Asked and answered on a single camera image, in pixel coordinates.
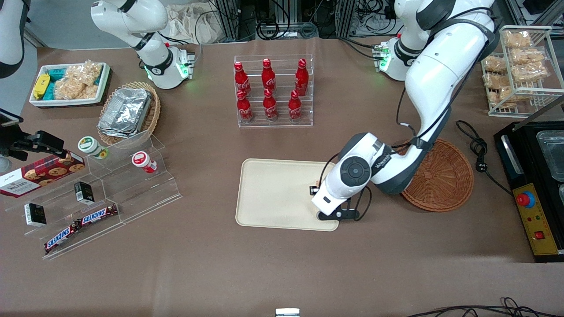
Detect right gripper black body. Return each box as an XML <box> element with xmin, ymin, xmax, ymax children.
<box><xmin>0</xmin><ymin>129</ymin><xmax>40</xmax><ymax>160</ymax></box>

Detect cream plastic tray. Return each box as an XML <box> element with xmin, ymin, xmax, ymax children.
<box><xmin>235</xmin><ymin>158</ymin><xmax>340</xmax><ymax>232</ymax></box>

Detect light wicker basket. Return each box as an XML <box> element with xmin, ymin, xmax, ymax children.
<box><xmin>97</xmin><ymin>81</ymin><xmax>161</xmax><ymax>146</ymax></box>

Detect brown round wicker basket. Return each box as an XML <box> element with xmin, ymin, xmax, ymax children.
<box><xmin>399</xmin><ymin>139</ymin><xmax>475</xmax><ymax>213</ymax></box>

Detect Walkers tartan cookie box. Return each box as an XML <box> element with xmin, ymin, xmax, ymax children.
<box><xmin>0</xmin><ymin>151</ymin><xmax>85</xmax><ymax>198</ymax></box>

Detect green sunflower yoghurt cup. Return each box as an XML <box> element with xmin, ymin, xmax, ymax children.
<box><xmin>78</xmin><ymin>136</ymin><xmax>109</xmax><ymax>159</ymax></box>

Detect white rectangular snack bin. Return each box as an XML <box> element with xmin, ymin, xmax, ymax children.
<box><xmin>29</xmin><ymin>63</ymin><xmax>111</xmax><ymax>108</ymax></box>

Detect clear bag rice crackers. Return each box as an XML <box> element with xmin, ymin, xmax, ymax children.
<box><xmin>66</xmin><ymin>61</ymin><xmax>103</xmax><ymax>86</ymax></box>
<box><xmin>55</xmin><ymin>79</ymin><xmax>98</xmax><ymax>100</ymax></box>

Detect yellow snack bar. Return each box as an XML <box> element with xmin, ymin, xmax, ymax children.
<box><xmin>33</xmin><ymin>74</ymin><xmax>50</xmax><ymax>100</ymax></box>

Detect small black box with barcode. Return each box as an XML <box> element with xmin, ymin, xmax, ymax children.
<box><xmin>74</xmin><ymin>181</ymin><xmax>94</xmax><ymax>204</ymax></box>

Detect small black box gold print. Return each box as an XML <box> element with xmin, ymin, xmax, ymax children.
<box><xmin>24</xmin><ymin>203</ymin><xmax>47</xmax><ymax>227</ymax></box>

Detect aluminium foil container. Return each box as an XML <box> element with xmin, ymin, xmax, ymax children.
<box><xmin>98</xmin><ymin>123</ymin><xmax>146</xmax><ymax>139</ymax></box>
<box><xmin>100</xmin><ymin>87</ymin><xmax>152</xmax><ymax>133</ymax></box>

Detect clear acrylic bottle rack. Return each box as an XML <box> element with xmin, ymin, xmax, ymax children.
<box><xmin>234</xmin><ymin>55</ymin><xmax>314</xmax><ymax>128</ymax></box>

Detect red Coca-Cola bottle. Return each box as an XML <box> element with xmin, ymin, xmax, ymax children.
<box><xmin>262</xmin><ymin>58</ymin><xmax>276</xmax><ymax>92</ymax></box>
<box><xmin>234</xmin><ymin>62</ymin><xmax>251</xmax><ymax>95</ymax></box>
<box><xmin>289</xmin><ymin>90</ymin><xmax>303</xmax><ymax>122</ymax></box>
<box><xmin>237</xmin><ymin>90</ymin><xmax>253</xmax><ymax>122</ymax></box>
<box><xmin>295</xmin><ymin>59</ymin><xmax>309</xmax><ymax>95</ymax></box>
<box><xmin>263</xmin><ymin>88</ymin><xmax>278</xmax><ymax>122</ymax></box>

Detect Snickers chocolate bar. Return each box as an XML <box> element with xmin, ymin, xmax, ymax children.
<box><xmin>44</xmin><ymin>221</ymin><xmax>82</xmax><ymax>254</ymax></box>
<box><xmin>79</xmin><ymin>204</ymin><xmax>119</xmax><ymax>226</ymax></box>

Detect red lidded yoghurt cup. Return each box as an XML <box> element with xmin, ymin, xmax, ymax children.
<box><xmin>132</xmin><ymin>151</ymin><xmax>158</xmax><ymax>173</ymax></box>

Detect clear acrylic stepped stand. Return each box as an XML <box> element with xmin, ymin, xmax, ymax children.
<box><xmin>4</xmin><ymin>130</ymin><xmax>182</xmax><ymax>260</ymax></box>

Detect beige cloth bag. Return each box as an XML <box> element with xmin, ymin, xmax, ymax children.
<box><xmin>165</xmin><ymin>4</ymin><xmax>221</xmax><ymax>44</ymax></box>

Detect black appliance with yellow panel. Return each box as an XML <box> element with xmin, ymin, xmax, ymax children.
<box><xmin>493</xmin><ymin>95</ymin><xmax>564</xmax><ymax>263</ymax></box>

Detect bagged fried snack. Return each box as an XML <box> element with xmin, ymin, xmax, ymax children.
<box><xmin>482</xmin><ymin>56</ymin><xmax>507</xmax><ymax>74</ymax></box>
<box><xmin>483</xmin><ymin>73</ymin><xmax>512</xmax><ymax>89</ymax></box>
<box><xmin>511</xmin><ymin>62</ymin><xmax>549</xmax><ymax>83</ymax></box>
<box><xmin>502</xmin><ymin>30</ymin><xmax>531</xmax><ymax>48</ymax></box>
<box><xmin>498</xmin><ymin>86</ymin><xmax>529</xmax><ymax>109</ymax></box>
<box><xmin>510</xmin><ymin>48</ymin><xmax>547</xmax><ymax>65</ymax></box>

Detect metal pan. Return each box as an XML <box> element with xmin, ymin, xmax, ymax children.
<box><xmin>535</xmin><ymin>130</ymin><xmax>564</xmax><ymax>183</ymax></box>

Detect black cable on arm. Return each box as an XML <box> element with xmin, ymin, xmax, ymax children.
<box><xmin>396</xmin><ymin>86</ymin><xmax>452</xmax><ymax>148</ymax></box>

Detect black power cable with plug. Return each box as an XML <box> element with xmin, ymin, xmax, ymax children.
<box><xmin>455</xmin><ymin>120</ymin><xmax>514</xmax><ymax>196</ymax></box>

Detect coiled black cables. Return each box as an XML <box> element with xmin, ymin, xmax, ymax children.
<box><xmin>258</xmin><ymin>20</ymin><xmax>318</xmax><ymax>40</ymax></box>

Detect aluminium frame post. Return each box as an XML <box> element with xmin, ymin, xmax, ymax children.
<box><xmin>216</xmin><ymin>0</ymin><xmax>247</xmax><ymax>42</ymax></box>
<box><xmin>337</xmin><ymin>0</ymin><xmax>356</xmax><ymax>38</ymax></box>

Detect black floor cables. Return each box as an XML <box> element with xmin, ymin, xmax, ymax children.
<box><xmin>405</xmin><ymin>297</ymin><xmax>564</xmax><ymax>317</ymax></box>

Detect white wire rack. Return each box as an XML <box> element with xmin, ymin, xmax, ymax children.
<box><xmin>480</xmin><ymin>25</ymin><xmax>564</xmax><ymax>118</ymax></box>

